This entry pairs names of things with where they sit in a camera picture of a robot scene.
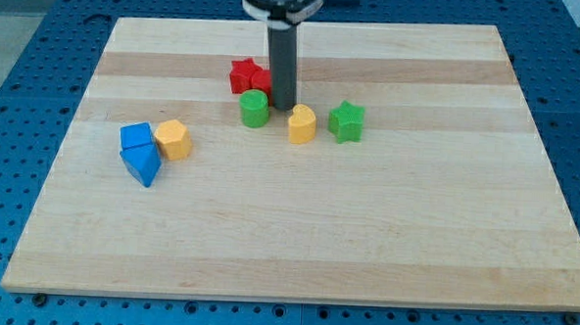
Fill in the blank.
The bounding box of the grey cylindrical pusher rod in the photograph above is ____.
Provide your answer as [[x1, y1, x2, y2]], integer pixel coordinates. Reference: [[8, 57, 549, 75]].
[[267, 26, 298, 111]]

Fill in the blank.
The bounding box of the yellow heart block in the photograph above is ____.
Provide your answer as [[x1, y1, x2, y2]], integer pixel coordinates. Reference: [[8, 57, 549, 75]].
[[288, 103, 317, 144]]

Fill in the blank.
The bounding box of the red star block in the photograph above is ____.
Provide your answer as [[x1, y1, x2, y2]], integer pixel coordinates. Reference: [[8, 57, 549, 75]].
[[229, 58, 263, 94]]

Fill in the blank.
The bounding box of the green cylinder block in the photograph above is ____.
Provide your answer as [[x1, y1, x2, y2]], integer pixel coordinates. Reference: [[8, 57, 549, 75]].
[[239, 89, 269, 128]]

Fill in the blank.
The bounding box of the green star block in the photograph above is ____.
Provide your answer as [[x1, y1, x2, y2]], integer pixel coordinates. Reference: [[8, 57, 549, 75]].
[[328, 100, 365, 143]]

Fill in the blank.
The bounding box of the yellow hexagon block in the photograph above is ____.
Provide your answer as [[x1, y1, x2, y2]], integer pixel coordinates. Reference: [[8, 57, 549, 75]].
[[154, 119, 193, 162]]

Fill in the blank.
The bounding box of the blue cube block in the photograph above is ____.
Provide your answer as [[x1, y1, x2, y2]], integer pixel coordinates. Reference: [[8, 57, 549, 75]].
[[120, 121, 153, 150]]

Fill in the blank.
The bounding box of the wooden board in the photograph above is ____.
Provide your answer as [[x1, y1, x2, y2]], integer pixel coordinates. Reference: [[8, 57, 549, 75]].
[[1, 18, 580, 312]]

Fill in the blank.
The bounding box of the blue triangle block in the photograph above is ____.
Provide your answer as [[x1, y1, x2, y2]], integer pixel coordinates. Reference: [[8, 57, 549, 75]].
[[120, 144, 162, 188]]

